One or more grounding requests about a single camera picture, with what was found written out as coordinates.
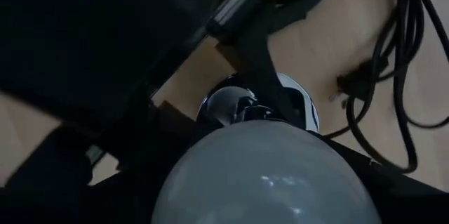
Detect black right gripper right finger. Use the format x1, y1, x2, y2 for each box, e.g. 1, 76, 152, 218
308, 130, 449, 224

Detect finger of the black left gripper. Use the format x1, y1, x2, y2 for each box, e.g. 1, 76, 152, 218
215, 23, 307, 131
6, 128, 107, 190

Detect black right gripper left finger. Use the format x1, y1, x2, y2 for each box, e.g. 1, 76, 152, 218
0, 124, 212, 224

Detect chrome lamp base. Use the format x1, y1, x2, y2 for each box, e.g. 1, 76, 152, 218
195, 72, 321, 136

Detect white lightbulb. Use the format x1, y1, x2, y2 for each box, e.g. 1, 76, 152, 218
150, 119, 383, 224

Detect black lamp power cable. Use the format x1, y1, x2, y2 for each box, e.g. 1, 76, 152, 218
326, 0, 449, 175

